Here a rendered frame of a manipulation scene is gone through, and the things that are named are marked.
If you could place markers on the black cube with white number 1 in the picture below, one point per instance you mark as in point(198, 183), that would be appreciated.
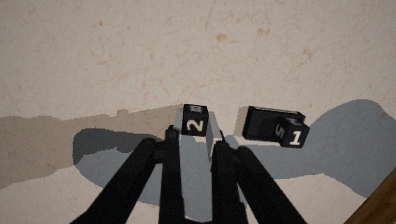
point(290, 132)

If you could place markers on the black cube with white digits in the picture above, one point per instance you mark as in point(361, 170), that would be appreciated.
point(195, 120)

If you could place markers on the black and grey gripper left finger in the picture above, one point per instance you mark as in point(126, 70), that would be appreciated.
point(116, 201)

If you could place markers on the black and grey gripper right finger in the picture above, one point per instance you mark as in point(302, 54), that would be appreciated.
point(265, 198)

